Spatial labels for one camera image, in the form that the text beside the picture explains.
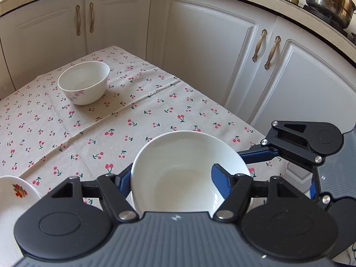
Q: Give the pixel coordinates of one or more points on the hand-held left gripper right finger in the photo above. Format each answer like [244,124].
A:
[219,176]

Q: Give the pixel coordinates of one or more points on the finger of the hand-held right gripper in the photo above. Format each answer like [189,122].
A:
[256,155]
[324,199]

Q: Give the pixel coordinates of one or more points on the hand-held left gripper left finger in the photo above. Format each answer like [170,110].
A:
[124,182]

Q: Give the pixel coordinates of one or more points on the white bowl pink floral print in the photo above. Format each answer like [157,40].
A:
[83,83]
[178,178]

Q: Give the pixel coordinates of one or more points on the large white fruit-print plate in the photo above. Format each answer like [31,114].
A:
[11,214]

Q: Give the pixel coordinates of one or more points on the cherry print tablecloth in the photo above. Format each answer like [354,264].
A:
[139,108]

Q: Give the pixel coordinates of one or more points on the white cabinet door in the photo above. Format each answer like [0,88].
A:
[311,89]
[36,41]
[208,55]
[119,19]

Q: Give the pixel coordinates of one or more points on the black gas stove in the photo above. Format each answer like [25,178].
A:
[314,11]

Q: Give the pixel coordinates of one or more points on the white corner cabinet panel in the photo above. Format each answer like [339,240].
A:
[157,27]

